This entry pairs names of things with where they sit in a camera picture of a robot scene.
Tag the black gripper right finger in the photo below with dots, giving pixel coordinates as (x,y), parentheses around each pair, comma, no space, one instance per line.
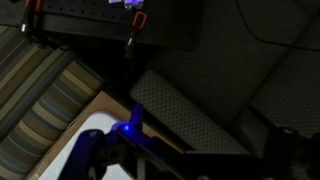
(286,156)

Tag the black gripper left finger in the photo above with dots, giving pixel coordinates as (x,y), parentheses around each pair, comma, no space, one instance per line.
(90,150)

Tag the white plastic board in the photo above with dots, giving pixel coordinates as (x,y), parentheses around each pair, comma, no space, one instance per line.
(88,122)

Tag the brown cardboard box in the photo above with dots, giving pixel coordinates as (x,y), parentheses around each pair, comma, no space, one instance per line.
(100,103)

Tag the striped fabric couch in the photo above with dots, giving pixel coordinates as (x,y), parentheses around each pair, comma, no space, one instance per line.
(33,100)

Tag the dark grey fabric couch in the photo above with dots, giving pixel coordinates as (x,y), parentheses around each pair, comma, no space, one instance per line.
(216,66)

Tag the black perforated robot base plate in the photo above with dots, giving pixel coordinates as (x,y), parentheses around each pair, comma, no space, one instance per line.
(83,15)

